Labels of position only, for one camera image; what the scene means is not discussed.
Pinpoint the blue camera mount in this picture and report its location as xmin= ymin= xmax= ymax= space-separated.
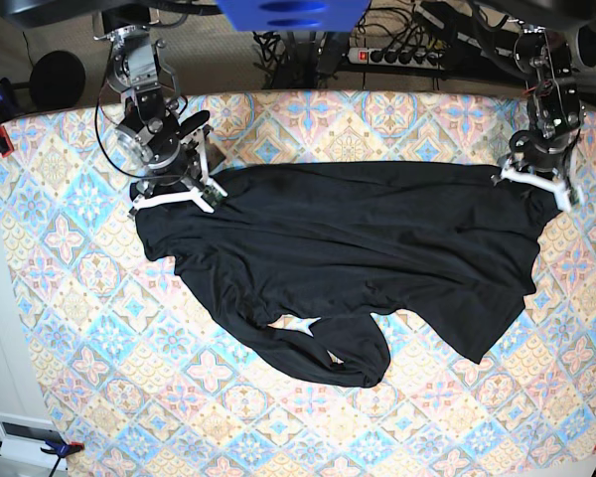
xmin=217 ymin=0 xmax=370 ymax=33

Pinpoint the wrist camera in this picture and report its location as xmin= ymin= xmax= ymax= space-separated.
xmin=558 ymin=187 xmax=585 ymax=213
xmin=202 ymin=184 xmax=227 ymax=214

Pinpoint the upper left table clamp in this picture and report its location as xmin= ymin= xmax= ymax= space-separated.
xmin=0 ymin=78 xmax=15 ymax=157

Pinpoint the white wall outlet box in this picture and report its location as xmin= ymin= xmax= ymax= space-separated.
xmin=0 ymin=412 xmax=63 ymax=470

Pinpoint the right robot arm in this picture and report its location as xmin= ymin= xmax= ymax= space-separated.
xmin=0 ymin=1 xmax=227 ymax=215

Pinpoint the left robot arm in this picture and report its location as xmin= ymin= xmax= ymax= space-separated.
xmin=468 ymin=1 xmax=596 ymax=213

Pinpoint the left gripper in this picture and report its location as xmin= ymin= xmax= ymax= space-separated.
xmin=491 ymin=131 xmax=582 ymax=211

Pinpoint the white power strip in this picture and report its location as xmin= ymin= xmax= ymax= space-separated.
xmin=347 ymin=47 xmax=442 ymax=70

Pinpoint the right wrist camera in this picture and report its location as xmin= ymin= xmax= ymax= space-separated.
xmin=202 ymin=184 xmax=227 ymax=214

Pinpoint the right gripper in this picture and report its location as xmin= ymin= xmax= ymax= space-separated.
xmin=128 ymin=126 xmax=224 ymax=219

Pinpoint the lower left table clamp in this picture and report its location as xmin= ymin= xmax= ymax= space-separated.
xmin=0 ymin=436 xmax=85 ymax=477

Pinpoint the patterned tablecloth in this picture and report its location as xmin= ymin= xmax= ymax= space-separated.
xmin=0 ymin=105 xmax=596 ymax=476

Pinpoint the black round stool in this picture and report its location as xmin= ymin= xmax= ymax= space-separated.
xmin=29 ymin=51 xmax=86 ymax=111

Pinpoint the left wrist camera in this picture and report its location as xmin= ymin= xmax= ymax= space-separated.
xmin=558 ymin=187 xmax=585 ymax=213

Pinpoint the black t-shirt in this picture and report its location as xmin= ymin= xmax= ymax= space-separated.
xmin=135 ymin=162 xmax=559 ymax=388

